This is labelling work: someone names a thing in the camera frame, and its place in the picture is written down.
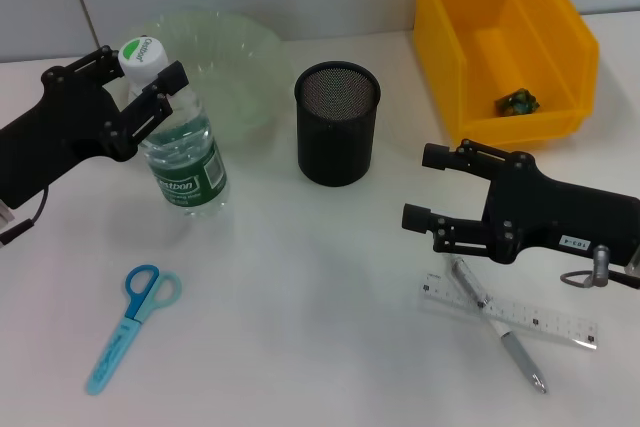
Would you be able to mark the white grey pen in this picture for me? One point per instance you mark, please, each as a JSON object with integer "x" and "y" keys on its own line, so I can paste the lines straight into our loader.
{"x": 515, "y": 347}

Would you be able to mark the clear plastic ruler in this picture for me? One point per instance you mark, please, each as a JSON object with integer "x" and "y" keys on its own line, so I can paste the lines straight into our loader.
{"x": 550, "y": 319}

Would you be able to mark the translucent green fruit plate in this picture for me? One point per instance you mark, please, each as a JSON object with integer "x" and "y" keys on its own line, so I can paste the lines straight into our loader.
{"x": 240, "y": 72}

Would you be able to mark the green plastic wrapper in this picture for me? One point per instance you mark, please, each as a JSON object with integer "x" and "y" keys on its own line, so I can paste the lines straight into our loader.
{"x": 517, "y": 103}

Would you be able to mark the clear green-label water bottle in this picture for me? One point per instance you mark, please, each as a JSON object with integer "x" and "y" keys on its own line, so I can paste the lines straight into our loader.
{"x": 185, "y": 167}

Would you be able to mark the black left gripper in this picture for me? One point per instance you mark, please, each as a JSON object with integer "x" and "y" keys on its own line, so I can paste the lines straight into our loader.
{"x": 55, "y": 132}

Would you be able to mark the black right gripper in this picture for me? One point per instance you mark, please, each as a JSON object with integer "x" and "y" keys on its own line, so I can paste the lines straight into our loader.
{"x": 560, "y": 217}

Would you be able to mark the yellow plastic bin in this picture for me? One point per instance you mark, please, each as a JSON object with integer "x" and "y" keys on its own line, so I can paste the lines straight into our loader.
{"x": 530, "y": 47}

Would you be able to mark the black mesh pen holder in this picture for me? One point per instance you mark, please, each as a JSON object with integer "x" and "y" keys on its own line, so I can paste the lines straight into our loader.
{"x": 335, "y": 147}

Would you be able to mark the blue scissors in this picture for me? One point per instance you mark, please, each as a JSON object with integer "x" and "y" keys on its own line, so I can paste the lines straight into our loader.
{"x": 135, "y": 307}

